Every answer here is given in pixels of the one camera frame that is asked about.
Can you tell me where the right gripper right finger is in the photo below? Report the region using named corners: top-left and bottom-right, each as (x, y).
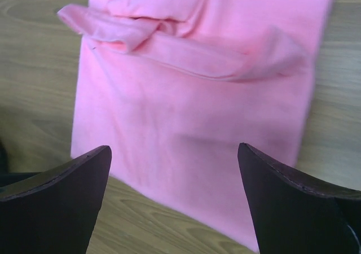
top-left (238, 143), bottom-right (360, 254)

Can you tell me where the light pink t shirt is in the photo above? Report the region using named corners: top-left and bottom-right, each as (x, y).
top-left (58, 0), bottom-right (333, 251)

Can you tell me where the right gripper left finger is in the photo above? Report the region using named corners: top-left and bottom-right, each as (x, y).
top-left (1, 146), bottom-right (112, 253)

